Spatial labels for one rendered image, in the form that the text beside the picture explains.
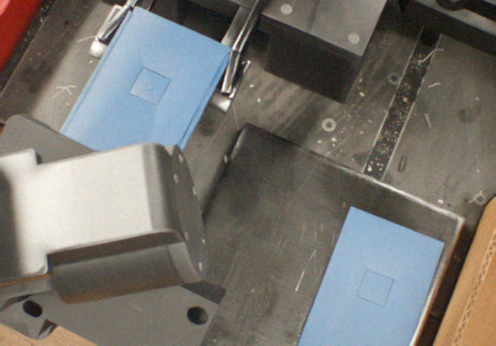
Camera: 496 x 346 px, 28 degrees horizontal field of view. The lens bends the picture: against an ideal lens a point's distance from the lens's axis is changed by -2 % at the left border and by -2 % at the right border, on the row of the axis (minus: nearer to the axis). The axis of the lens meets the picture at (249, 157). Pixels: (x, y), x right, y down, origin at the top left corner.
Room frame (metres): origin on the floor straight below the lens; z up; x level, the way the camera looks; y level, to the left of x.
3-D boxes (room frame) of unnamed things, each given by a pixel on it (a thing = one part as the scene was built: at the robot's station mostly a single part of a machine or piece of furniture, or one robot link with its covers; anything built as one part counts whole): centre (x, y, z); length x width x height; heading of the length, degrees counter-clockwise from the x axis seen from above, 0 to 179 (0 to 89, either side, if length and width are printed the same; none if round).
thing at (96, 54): (0.30, 0.10, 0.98); 0.07 x 0.02 x 0.01; 166
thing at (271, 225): (0.17, -0.06, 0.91); 0.17 x 0.16 x 0.02; 76
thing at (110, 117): (0.22, 0.08, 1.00); 0.15 x 0.07 x 0.03; 166
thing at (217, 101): (0.28, 0.02, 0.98); 0.07 x 0.02 x 0.01; 166
